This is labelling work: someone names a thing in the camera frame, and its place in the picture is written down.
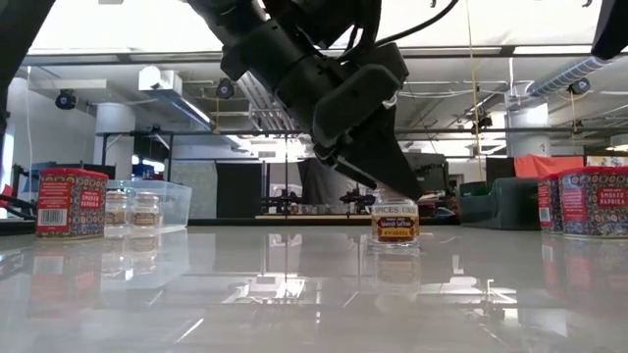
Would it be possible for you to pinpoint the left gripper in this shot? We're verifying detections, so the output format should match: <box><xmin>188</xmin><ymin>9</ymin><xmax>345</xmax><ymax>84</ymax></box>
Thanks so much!
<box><xmin>220</xmin><ymin>22</ymin><xmax>425</xmax><ymax>201</ymax></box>

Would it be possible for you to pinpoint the red smoked paprika tin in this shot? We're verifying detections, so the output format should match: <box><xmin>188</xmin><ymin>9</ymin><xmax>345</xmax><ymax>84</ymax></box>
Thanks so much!
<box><xmin>537</xmin><ymin>172</ymin><xmax>565</xmax><ymax>234</ymax></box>
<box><xmin>557</xmin><ymin>166</ymin><xmax>628</xmax><ymax>239</ymax></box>
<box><xmin>34</xmin><ymin>167</ymin><xmax>110</xmax><ymax>241</ymax></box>

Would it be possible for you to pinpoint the black cloth drape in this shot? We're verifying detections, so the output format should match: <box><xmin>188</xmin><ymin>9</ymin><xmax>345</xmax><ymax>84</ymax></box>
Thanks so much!
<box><xmin>297</xmin><ymin>157</ymin><xmax>344</xmax><ymax>207</ymax></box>

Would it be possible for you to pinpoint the background monitor back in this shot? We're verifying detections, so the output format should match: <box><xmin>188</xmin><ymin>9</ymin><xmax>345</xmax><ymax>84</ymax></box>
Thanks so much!
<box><xmin>405</xmin><ymin>151</ymin><xmax>448</xmax><ymax>194</ymax></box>

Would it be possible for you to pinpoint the dark partition panel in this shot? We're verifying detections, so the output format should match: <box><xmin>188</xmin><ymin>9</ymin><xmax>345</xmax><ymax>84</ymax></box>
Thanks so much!
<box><xmin>215</xmin><ymin>161</ymin><xmax>270</xmax><ymax>220</ymax></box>

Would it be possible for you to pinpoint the floral cloth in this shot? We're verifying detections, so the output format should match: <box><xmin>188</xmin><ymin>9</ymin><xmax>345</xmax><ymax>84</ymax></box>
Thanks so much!
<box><xmin>586</xmin><ymin>155</ymin><xmax>628</xmax><ymax>168</ymax></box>

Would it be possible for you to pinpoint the small black background monitor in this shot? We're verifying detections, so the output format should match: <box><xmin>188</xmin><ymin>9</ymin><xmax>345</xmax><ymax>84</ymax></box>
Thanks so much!
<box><xmin>485</xmin><ymin>156</ymin><xmax>516</xmax><ymax>180</ymax></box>

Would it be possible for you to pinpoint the white round column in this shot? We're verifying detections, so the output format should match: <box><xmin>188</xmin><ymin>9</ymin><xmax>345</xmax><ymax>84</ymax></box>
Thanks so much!
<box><xmin>93</xmin><ymin>102</ymin><xmax>136</xmax><ymax>166</ymax></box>
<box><xmin>504</xmin><ymin>102</ymin><xmax>551</xmax><ymax>158</ymax></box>

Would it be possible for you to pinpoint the orange cloth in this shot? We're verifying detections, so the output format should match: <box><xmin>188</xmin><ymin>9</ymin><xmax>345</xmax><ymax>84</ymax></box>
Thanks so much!
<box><xmin>513</xmin><ymin>154</ymin><xmax>586</xmax><ymax>178</ymax></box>

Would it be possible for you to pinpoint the dark gray plastic bin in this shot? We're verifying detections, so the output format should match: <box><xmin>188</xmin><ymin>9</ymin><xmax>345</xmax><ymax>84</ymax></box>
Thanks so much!
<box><xmin>458</xmin><ymin>176</ymin><xmax>542</xmax><ymax>230</ymax></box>

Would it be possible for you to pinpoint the gray partition panel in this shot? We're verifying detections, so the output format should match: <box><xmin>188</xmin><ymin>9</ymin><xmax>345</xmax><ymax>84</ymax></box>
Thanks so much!
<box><xmin>170</xmin><ymin>161</ymin><xmax>218</xmax><ymax>220</ymax></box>

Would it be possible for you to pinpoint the small clear plastic bin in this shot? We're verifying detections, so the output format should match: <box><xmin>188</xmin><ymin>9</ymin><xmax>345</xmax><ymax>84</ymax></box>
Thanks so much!
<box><xmin>105</xmin><ymin>179</ymin><xmax>193</xmax><ymax>235</ymax></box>

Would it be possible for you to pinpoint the white ceiling unit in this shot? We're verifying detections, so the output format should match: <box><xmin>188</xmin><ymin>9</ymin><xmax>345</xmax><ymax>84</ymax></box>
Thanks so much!
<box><xmin>137</xmin><ymin>66</ymin><xmax>183</xmax><ymax>93</ymax></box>

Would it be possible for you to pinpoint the overhead rig crossbar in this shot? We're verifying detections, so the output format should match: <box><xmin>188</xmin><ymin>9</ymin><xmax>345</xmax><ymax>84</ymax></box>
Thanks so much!
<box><xmin>22</xmin><ymin>44</ymin><xmax>595</xmax><ymax>66</ymax></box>

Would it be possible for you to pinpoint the spiral ceiling duct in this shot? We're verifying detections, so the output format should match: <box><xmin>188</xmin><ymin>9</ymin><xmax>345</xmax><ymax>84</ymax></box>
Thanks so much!
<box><xmin>527</xmin><ymin>54</ymin><xmax>607</xmax><ymax>98</ymax></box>

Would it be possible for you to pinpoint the black ceiling camera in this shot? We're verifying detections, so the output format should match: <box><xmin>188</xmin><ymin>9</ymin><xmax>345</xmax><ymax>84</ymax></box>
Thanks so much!
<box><xmin>54</xmin><ymin>88</ymin><xmax>79</xmax><ymax>111</ymax></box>
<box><xmin>567</xmin><ymin>76</ymin><xmax>592</xmax><ymax>96</ymax></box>
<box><xmin>215</xmin><ymin>77</ymin><xmax>236</xmax><ymax>101</ymax></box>

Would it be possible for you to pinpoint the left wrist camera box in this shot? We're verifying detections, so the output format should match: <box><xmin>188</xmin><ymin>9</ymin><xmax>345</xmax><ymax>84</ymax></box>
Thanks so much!
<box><xmin>338</xmin><ymin>41</ymin><xmax>410</xmax><ymax>82</ymax></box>

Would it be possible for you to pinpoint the black aluminium table frame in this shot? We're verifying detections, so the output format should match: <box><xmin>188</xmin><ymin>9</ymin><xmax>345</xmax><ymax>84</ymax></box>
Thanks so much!
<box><xmin>185</xmin><ymin>217</ymin><xmax>462</xmax><ymax>227</ymax></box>

